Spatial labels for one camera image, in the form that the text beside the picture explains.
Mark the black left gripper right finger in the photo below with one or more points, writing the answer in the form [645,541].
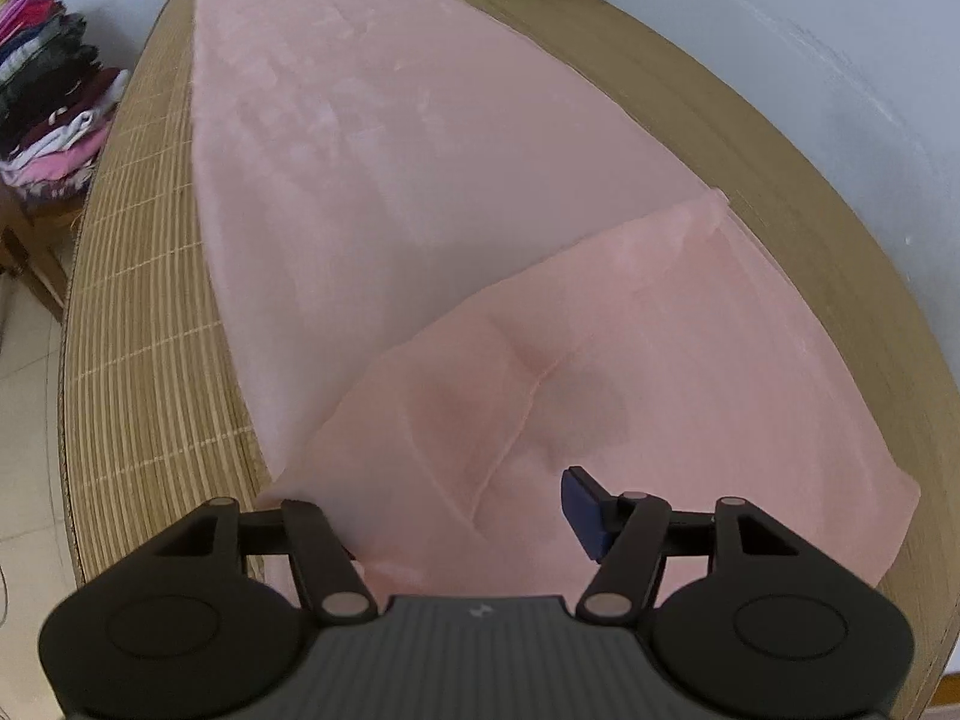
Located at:
[736,611]

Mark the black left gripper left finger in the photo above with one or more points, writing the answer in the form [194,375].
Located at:
[209,616]

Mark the pink sheer fabric sheet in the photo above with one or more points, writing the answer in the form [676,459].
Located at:
[448,267]

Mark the pile of colourful clothes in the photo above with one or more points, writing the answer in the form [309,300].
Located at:
[58,101]

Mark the wooden chair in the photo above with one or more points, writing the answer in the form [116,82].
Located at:
[29,234]

